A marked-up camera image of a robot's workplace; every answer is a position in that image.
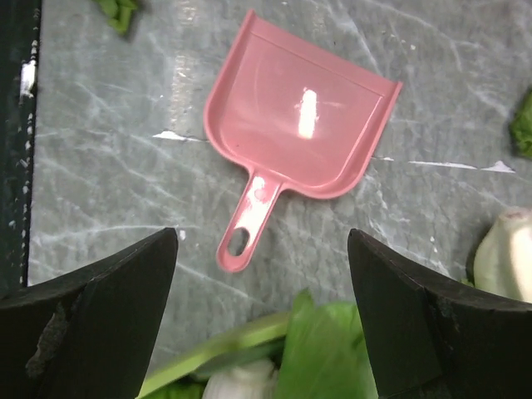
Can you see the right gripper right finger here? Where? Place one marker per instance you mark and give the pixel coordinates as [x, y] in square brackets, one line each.
[430, 336]

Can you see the small napa cabbage on table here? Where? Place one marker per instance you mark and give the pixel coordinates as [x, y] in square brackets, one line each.
[502, 261]

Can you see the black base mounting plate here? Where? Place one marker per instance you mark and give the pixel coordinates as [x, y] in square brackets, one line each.
[20, 41]

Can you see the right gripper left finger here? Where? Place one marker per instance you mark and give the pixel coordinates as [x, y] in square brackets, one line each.
[89, 333]

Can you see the pink dustpan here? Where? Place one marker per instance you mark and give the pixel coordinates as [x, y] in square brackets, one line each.
[297, 118]

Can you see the green paper scrap by dustpan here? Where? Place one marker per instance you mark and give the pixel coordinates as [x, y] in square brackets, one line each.
[520, 127]

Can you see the long napa cabbage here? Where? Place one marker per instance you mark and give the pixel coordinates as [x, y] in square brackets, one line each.
[311, 351]

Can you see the green paper scrap front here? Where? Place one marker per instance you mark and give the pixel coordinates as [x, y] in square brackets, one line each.
[118, 13]

